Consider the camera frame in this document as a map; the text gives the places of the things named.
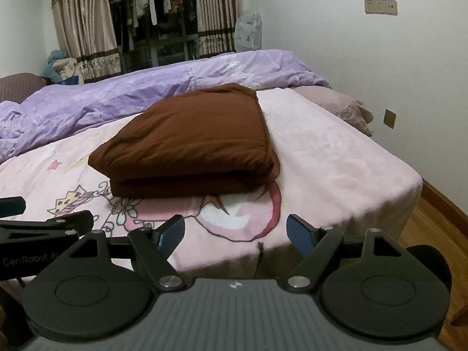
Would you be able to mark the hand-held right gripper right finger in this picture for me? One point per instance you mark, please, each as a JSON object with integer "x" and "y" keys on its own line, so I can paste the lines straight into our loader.
{"x": 299, "y": 234}

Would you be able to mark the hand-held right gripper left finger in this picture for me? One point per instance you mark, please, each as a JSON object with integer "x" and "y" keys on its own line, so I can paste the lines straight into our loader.
{"x": 170, "y": 236}

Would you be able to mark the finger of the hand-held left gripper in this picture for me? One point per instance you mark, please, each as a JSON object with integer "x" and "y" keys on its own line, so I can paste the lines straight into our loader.
{"x": 11, "y": 206}
{"x": 55, "y": 223}

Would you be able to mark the brown jacket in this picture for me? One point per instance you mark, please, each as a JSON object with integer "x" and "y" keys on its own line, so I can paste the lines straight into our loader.
{"x": 190, "y": 135}

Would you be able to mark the pile of blue white clothes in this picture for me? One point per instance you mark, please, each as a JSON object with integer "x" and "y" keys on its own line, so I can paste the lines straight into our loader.
{"x": 60, "y": 65}

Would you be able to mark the hanging clothes on rack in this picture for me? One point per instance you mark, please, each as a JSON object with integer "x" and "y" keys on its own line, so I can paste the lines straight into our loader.
{"x": 140, "y": 3}

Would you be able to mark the pink printed bed blanket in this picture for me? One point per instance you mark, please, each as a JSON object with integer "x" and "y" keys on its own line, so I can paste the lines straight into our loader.
{"x": 329, "y": 161}

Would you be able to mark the pink quilted headboard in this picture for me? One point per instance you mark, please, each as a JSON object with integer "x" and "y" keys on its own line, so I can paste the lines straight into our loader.
{"x": 18, "y": 86}

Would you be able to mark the purple duvet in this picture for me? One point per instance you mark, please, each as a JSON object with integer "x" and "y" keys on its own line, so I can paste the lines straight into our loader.
{"x": 109, "y": 98}

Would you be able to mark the pink pillow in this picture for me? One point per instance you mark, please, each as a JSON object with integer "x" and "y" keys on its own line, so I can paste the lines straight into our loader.
{"x": 329, "y": 100}

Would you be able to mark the dark balcony window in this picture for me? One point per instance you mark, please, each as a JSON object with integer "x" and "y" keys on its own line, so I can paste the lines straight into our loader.
{"x": 161, "y": 51}

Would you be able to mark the beige striped curtain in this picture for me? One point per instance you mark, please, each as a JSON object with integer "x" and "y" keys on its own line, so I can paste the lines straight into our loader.
{"x": 84, "y": 18}
{"x": 215, "y": 7}

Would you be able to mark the white patterned plastic bag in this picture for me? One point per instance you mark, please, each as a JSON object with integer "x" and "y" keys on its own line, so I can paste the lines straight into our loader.
{"x": 248, "y": 29}

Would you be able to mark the beige wall switch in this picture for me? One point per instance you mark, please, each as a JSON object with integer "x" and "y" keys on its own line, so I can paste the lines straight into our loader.
{"x": 389, "y": 118}

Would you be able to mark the beige wall socket panel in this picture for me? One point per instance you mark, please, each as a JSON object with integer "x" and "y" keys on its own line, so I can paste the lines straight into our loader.
{"x": 380, "y": 7}

